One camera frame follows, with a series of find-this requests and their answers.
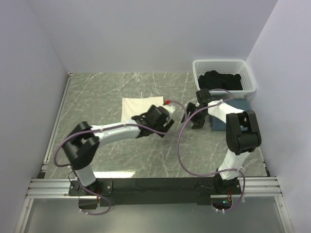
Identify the black t shirt in basket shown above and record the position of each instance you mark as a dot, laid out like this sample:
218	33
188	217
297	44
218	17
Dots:
215	80

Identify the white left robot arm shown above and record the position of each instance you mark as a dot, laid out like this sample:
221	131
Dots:
82	143

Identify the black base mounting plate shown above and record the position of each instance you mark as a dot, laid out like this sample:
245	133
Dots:
131	191

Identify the cream white t shirt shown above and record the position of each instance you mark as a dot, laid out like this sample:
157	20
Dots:
134	107

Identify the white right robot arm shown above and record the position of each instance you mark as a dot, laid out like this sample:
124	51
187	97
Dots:
241	129

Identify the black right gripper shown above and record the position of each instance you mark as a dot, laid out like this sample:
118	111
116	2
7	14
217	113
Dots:
195	114

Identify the white plastic laundry basket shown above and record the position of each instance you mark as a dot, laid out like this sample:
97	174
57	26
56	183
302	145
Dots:
226	66

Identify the folded blue t shirt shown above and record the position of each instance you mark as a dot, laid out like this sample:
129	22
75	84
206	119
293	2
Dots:
218	110

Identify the aluminium frame rail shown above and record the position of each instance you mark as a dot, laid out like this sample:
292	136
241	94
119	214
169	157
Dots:
59	188

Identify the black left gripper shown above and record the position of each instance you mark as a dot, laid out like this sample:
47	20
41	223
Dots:
167	124

